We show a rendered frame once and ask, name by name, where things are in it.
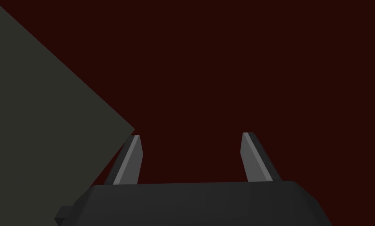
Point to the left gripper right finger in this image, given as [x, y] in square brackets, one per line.
[256, 161]

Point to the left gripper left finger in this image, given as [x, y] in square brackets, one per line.
[129, 163]

